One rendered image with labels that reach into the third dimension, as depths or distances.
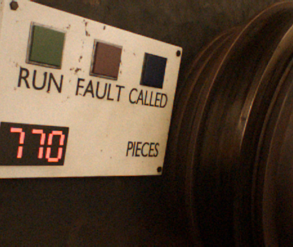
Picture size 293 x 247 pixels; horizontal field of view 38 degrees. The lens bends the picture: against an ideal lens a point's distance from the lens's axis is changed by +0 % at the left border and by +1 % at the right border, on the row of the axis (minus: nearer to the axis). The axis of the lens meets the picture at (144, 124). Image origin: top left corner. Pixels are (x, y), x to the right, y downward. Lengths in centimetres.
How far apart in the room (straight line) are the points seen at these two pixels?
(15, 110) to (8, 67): 4
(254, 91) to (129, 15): 18
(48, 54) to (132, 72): 12
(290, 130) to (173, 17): 22
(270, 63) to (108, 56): 19
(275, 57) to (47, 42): 26
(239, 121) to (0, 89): 26
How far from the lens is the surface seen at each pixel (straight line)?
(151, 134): 57
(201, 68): 62
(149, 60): 54
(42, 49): 45
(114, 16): 54
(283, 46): 55
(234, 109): 52
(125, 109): 53
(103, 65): 50
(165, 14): 60
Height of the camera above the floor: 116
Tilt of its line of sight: 3 degrees down
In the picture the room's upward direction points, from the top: 9 degrees clockwise
